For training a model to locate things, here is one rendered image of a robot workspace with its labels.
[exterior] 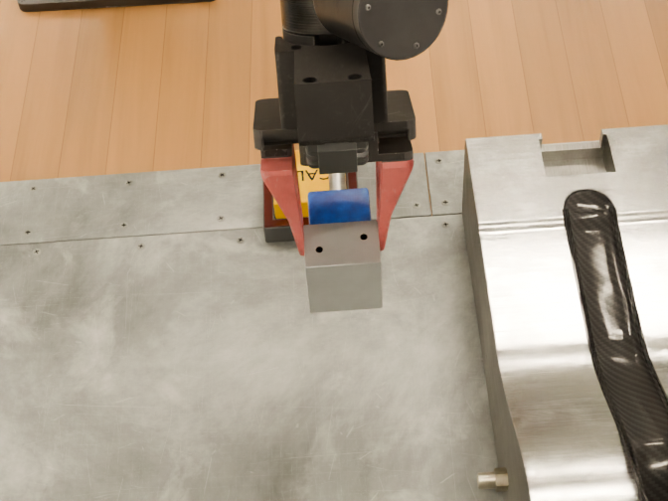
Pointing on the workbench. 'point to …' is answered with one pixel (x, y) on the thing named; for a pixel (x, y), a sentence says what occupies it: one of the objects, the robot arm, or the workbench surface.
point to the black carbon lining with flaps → (618, 339)
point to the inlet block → (342, 250)
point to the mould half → (559, 307)
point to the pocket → (578, 158)
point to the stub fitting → (498, 479)
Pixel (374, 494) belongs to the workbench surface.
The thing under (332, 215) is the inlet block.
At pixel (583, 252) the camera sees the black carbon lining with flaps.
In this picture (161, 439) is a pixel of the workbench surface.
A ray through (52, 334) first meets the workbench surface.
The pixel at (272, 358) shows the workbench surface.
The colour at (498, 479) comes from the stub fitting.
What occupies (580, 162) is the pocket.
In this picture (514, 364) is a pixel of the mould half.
